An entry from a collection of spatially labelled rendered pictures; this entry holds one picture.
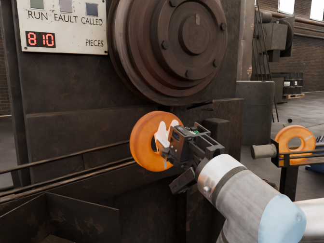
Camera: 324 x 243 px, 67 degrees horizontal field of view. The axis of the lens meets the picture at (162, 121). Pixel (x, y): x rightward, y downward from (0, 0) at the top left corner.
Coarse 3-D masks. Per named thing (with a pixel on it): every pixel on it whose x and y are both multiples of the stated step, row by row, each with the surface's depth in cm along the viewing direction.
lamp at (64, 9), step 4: (60, 0) 74; (64, 0) 75; (68, 0) 76; (60, 4) 75; (64, 4) 75; (68, 4) 76; (60, 8) 75; (64, 8) 75; (68, 8) 76; (68, 12) 76
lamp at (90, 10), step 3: (87, 3) 79; (90, 3) 79; (87, 6) 79; (90, 6) 79; (93, 6) 80; (96, 6) 80; (87, 9) 79; (90, 9) 79; (93, 9) 80; (96, 9) 80; (87, 12) 79; (90, 12) 80; (93, 12) 80; (96, 12) 81; (96, 15) 81
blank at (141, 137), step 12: (144, 120) 59; (156, 120) 61; (168, 120) 63; (132, 132) 60; (144, 132) 59; (132, 144) 60; (144, 144) 60; (144, 156) 60; (156, 156) 62; (156, 168) 63; (168, 168) 65
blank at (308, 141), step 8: (288, 128) 101; (296, 128) 101; (304, 128) 100; (280, 136) 102; (288, 136) 102; (296, 136) 102; (304, 136) 101; (312, 136) 101; (280, 144) 103; (304, 144) 102; (312, 144) 101; (296, 160) 103
